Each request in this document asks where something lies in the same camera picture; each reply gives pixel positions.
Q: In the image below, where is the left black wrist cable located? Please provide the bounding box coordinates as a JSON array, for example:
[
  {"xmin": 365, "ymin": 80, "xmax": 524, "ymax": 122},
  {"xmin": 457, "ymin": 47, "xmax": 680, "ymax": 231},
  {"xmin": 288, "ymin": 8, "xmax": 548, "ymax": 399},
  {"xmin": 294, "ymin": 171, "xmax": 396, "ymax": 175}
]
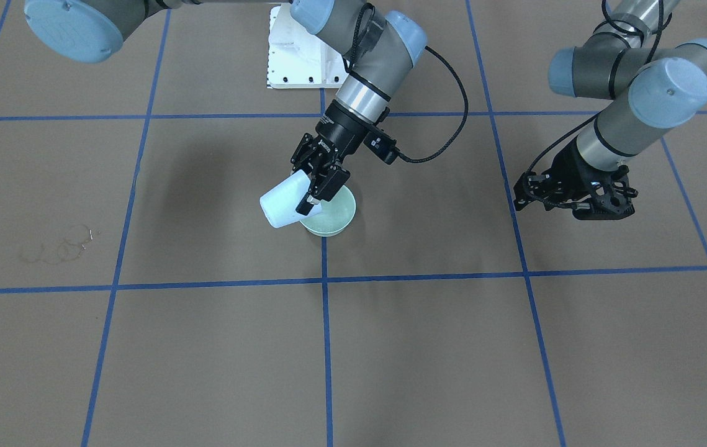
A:
[{"xmin": 527, "ymin": 0, "xmax": 664, "ymax": 181}]

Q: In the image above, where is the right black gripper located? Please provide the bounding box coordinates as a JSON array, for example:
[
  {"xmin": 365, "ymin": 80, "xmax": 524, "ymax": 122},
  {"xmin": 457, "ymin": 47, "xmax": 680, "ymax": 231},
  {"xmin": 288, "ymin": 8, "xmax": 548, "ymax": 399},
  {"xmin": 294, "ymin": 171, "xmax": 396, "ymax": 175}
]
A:
[{"xmin": 291, "ymin": 102, "xmax": 390, "ymax": 216}]

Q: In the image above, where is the light green bowl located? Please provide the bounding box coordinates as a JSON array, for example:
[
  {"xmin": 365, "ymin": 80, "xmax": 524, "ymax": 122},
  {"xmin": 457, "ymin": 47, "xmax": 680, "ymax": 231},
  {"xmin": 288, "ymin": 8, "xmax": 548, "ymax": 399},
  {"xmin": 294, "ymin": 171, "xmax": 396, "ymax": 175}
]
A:
[{"xmin": 300, "ymin": 186, "xmax": 356, "ymax": 237}]

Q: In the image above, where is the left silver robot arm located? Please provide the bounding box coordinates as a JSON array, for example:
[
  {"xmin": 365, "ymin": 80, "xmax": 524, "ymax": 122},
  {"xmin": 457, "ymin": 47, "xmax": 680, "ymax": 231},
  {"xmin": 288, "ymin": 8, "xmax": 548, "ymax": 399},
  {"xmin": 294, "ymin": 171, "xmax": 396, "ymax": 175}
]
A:
[{"xmin": 514, "ymin": 1, "xmax": 707, "ymax": 220}]

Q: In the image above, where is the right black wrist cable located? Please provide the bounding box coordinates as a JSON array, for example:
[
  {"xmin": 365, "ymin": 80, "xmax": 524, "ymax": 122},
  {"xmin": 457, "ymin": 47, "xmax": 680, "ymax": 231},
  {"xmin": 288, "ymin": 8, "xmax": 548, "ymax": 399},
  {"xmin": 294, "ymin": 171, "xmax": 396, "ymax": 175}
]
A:
[{"xmin": 341, "ymin": 3, "xmax": 469, "ymax": 165}]

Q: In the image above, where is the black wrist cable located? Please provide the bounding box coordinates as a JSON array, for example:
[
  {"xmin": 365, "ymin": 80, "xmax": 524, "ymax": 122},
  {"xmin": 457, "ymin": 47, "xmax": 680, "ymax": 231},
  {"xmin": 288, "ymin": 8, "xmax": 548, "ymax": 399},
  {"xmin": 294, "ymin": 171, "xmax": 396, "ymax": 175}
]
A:
[
  {"xmin": 527, "ymin": 0, "xmax": 664, "ymax": 181},
  {"xmin": 341, "ymin": 3, "xmax": 469, "ymax": 165}
]

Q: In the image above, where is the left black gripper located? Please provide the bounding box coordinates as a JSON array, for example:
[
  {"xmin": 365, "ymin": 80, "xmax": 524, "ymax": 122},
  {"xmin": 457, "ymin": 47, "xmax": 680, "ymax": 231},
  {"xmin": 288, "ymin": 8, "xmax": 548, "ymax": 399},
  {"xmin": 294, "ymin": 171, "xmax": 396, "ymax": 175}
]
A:
[{"xmin": 514, "ymin": 133, "xmax": 628, "ymax": 211}]

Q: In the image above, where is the light blue cup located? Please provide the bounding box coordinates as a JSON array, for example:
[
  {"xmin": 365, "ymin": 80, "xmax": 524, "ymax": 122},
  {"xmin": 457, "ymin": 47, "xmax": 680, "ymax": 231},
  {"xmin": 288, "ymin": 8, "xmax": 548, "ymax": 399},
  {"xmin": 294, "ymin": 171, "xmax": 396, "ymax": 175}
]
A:
[{"xmin": 259, "ymin": 169, "xmax": 323, "ymax": 228}]

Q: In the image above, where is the white camera pedestal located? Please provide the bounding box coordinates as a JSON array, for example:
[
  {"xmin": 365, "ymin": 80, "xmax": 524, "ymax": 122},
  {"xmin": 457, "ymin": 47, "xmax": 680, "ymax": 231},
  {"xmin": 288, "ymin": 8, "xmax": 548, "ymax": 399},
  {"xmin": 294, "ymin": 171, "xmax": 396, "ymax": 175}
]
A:
[{"xmin": 266, "ymin": 3, "xmax": 348, "ymax": 89}]

